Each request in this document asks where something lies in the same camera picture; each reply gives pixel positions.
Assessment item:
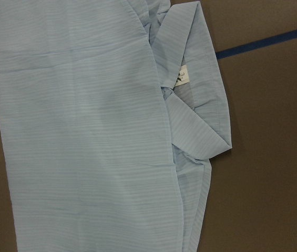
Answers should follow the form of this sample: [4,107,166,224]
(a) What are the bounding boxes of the light blue button shirt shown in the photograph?
[0,1,232,251]

